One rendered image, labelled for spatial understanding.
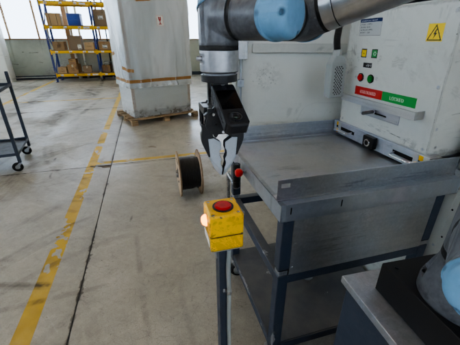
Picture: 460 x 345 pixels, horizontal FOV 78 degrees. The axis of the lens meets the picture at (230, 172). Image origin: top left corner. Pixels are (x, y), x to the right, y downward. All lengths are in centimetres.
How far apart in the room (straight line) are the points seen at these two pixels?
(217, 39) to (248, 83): 99
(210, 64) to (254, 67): 97
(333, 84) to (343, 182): 57
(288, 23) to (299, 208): 54
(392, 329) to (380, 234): 52
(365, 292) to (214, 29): 62
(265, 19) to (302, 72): 109
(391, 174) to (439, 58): 38
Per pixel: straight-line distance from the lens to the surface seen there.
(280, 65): 154
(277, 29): 48
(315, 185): 89
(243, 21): 51
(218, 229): 66
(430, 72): 116
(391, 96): 127
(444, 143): 122
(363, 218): 106
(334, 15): 58
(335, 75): 138
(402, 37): 124
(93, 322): 171
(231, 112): 52
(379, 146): 131
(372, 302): 73
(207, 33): 56
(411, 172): 111
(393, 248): 126
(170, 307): 165
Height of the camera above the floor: 126
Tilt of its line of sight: 25 degrees down
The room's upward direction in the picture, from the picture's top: straight up
